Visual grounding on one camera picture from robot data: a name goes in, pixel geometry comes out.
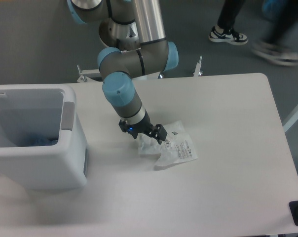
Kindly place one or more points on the blue plastic bag on floor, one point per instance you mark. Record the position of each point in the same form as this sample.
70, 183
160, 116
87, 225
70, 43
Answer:
271, 10

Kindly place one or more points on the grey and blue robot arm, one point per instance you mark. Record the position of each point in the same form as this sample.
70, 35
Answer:
119, 89

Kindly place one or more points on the trash inside can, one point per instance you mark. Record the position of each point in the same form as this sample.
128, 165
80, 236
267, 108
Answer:
34, 140

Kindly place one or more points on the black and white sneaker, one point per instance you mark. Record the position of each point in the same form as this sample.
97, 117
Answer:
230, 36

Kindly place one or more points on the black trouser leg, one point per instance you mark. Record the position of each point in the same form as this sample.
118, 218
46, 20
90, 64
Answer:
229, 12

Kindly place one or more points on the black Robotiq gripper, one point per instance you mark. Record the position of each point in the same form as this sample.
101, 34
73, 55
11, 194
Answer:
157, 132

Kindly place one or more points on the white plastic trash can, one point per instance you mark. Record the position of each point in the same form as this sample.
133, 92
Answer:
48, 110

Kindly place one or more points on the blurred moving sneaker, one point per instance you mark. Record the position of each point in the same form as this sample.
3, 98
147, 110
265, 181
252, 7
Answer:
275, 54

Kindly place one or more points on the crumpled clear plastic bag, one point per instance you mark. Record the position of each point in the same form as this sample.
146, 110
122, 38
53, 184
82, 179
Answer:
177, 148

